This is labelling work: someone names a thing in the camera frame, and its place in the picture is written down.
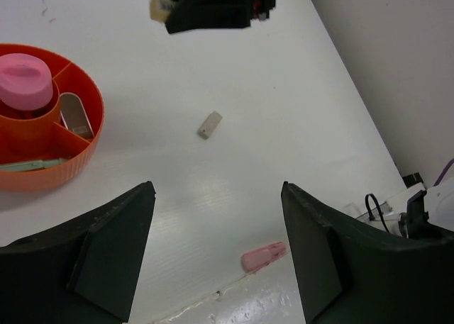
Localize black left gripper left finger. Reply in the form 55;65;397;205
1;181;155;323

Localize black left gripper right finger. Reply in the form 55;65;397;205
281;182;453;323

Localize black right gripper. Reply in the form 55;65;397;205
165;0;276;34

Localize beige barcoded eraser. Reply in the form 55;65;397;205
149;0;176;23

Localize green highlighter marker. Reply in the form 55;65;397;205
0;157;71;172

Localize beige white correction tape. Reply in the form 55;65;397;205
60;92;94;140

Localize pink capped clear bottle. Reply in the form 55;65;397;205
1;52;57;119

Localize pink highlighter marker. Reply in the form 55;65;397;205
240;242;287;274

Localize beige eraser pair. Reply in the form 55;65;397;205
196;111;223;140

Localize orange round divided container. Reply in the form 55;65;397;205
1;44;104;191

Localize black base cable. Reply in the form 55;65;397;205
364;192;391;233

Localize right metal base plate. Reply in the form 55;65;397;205
341;194;406;237

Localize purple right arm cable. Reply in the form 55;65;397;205
434;157;454;186

